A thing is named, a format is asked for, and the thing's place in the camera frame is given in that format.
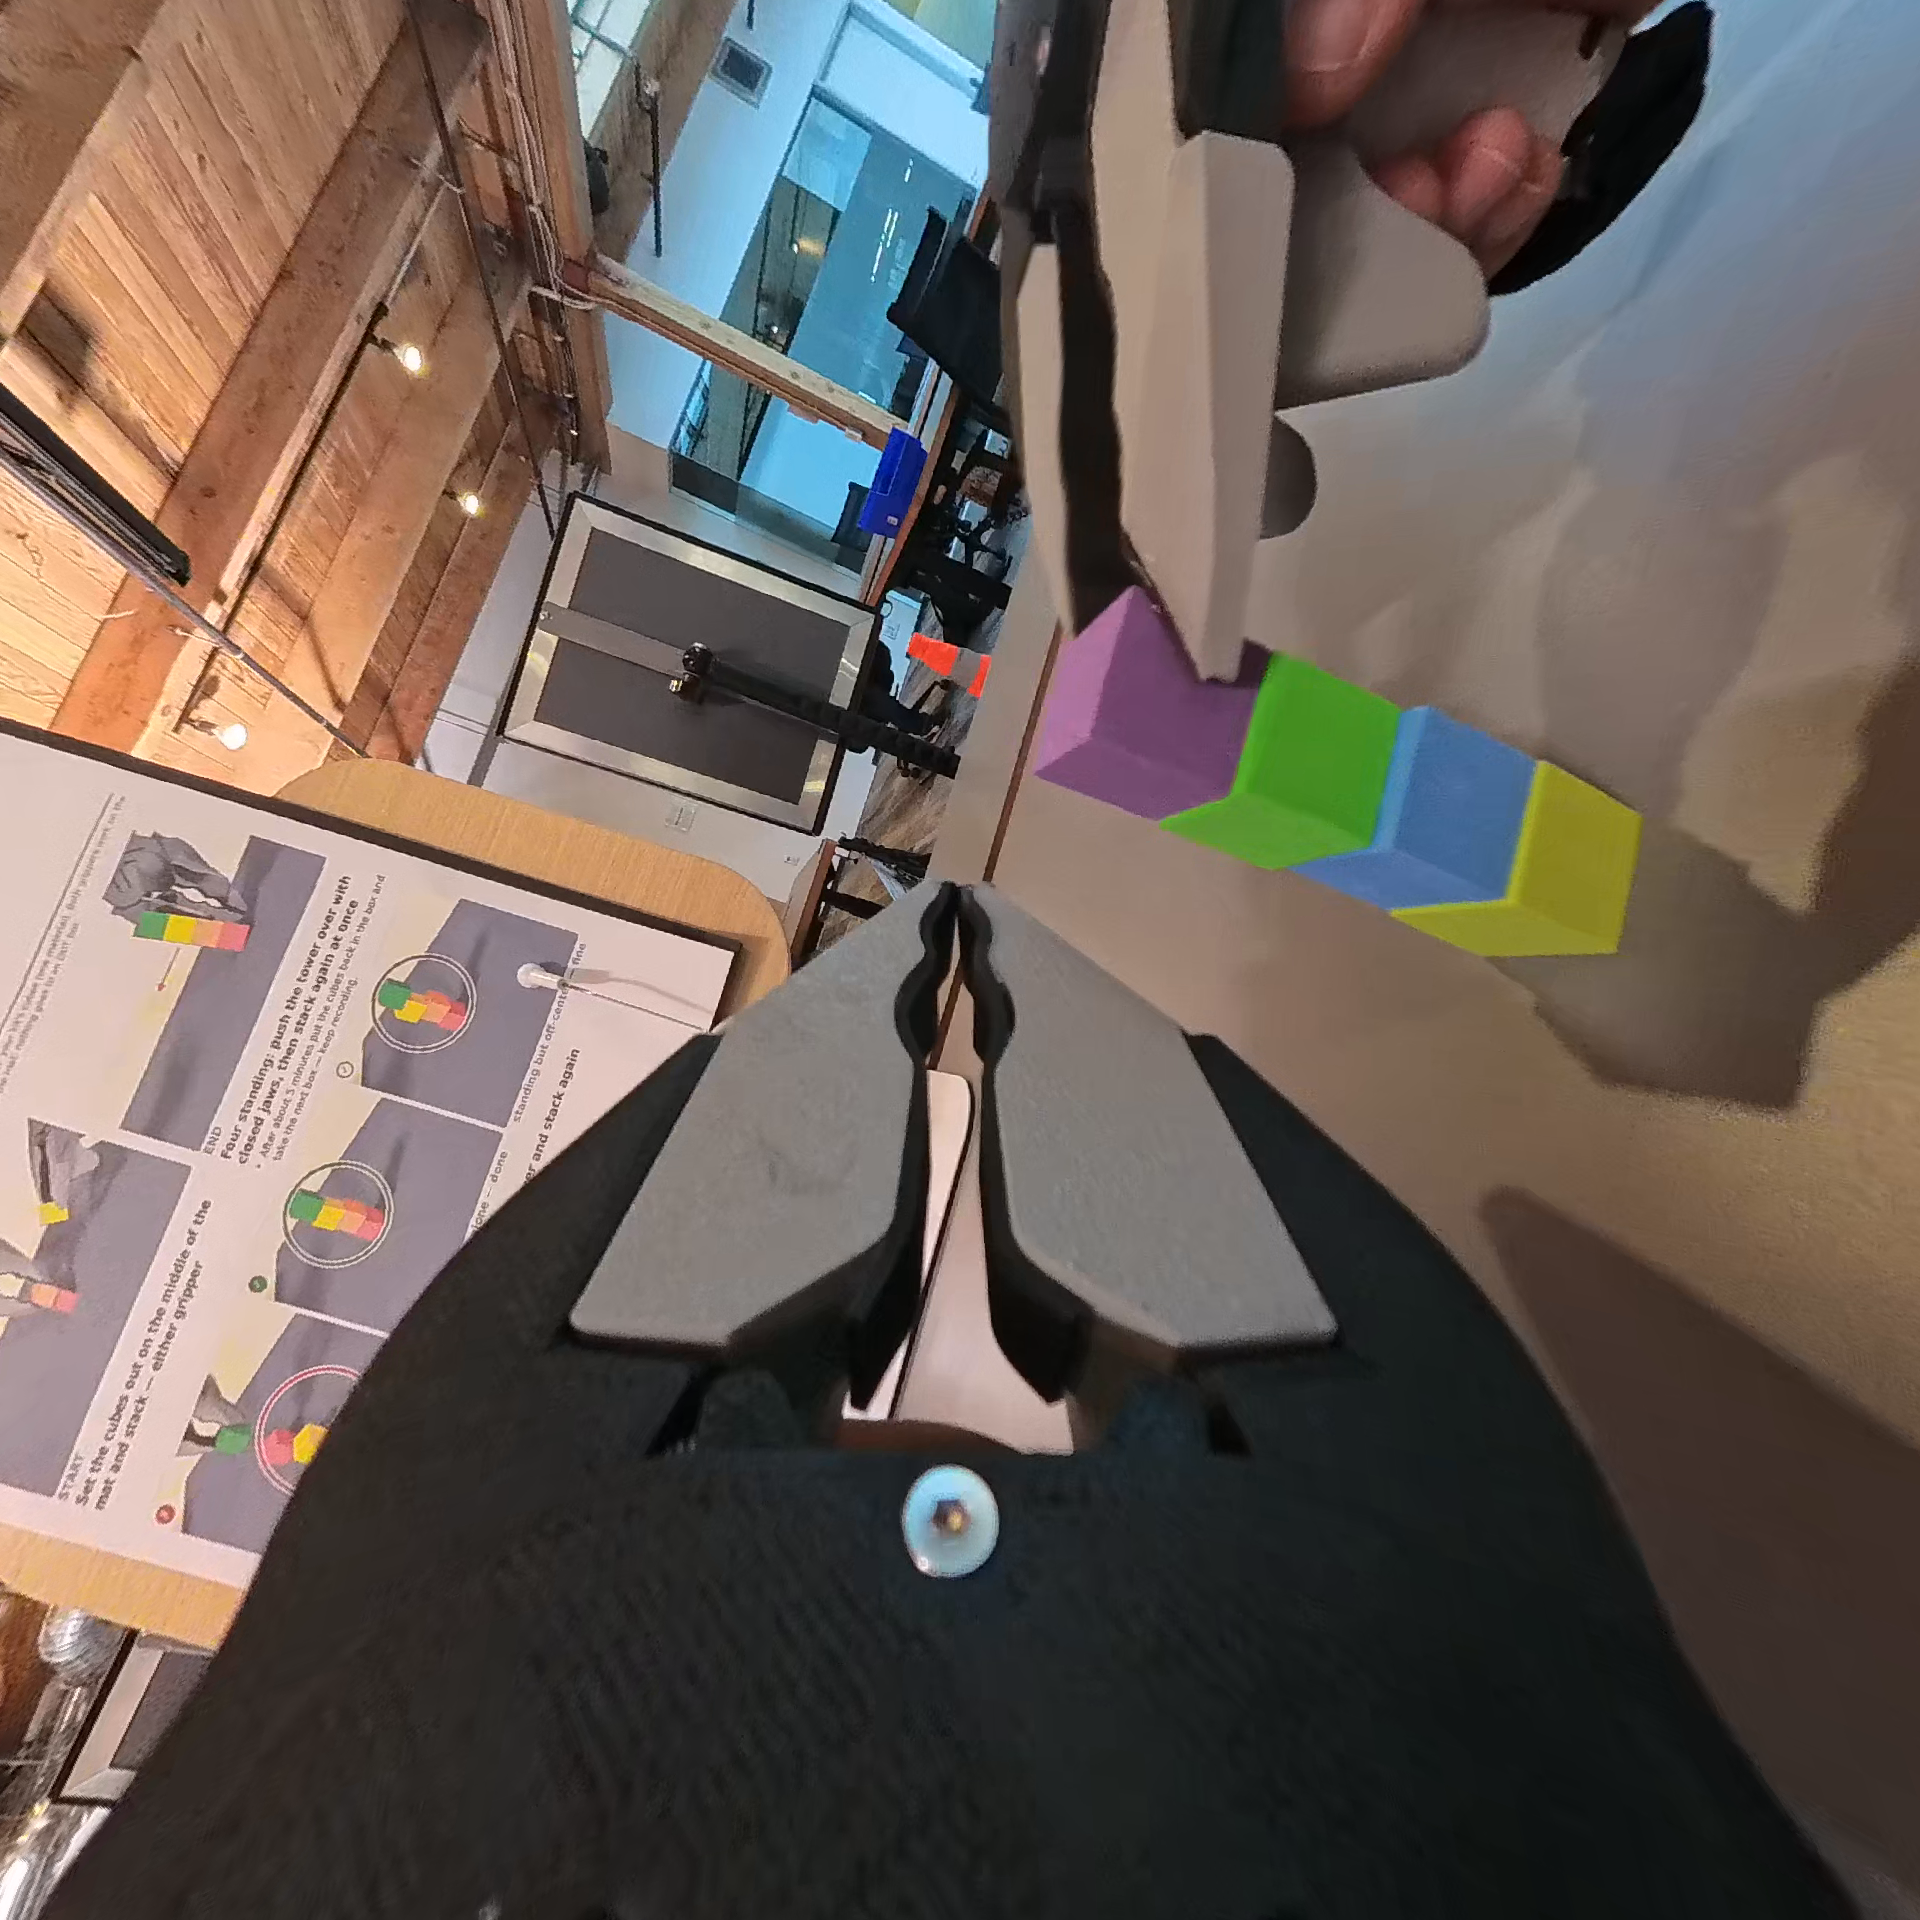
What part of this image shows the grey framed door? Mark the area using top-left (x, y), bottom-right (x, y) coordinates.
top-left (475, 488), bottom-right (887, 835)

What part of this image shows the blue storage crate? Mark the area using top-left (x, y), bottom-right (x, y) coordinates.
top-left (859, 429), bottom-right (931, 541)

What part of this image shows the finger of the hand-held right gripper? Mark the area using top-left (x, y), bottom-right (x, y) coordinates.
top-left (1002, 239), bottom-right (1158, 641)
top-left (1092, 0), bottom-right (1297, 685)

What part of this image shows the printed instruction sheet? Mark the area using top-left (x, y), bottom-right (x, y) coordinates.
top-left (0, 719), bottom-right (745, 1594)

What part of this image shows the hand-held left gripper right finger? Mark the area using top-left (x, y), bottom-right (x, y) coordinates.
top-left (954, 885), bottom-right (1343, 1404)

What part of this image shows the yellow foam cube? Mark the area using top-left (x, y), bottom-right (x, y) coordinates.
top-left (1394, 762), bottom-right (1644, 956)

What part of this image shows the purple foam cube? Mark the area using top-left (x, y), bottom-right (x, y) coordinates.
top-left (1034, 586), bottom-right (1276, 820)

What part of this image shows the person's right hand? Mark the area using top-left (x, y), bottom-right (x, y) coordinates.
top-left (1288, 0), bottom-right (1652, 260)

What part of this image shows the green foam cube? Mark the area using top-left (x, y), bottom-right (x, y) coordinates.
top-left (1158, 654), bottom-right (1403, 872)

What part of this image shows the white document stand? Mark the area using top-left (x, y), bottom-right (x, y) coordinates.
top-left (0, 755), bottom-right (981, 1613)

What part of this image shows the blue foam cube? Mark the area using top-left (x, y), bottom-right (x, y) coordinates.
top-left (1290, 706), bottom-right (1537, 916)

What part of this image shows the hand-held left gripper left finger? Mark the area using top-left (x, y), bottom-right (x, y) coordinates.
top-left (567, 883), bottom-right (963, 1410)

